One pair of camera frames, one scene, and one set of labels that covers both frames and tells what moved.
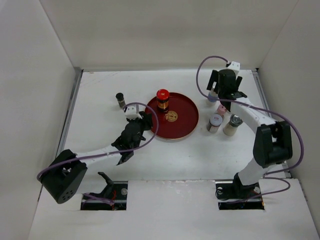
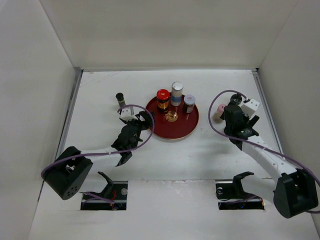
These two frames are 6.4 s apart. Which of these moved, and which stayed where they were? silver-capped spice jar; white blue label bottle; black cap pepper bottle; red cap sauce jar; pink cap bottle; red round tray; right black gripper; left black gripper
Moved: silver-capped spice jar; white blue label bottle; right black gripper
Stayed: pink cap bottle; black cap pepper bottle; red cap sauce jar; red round tray; left black gripper
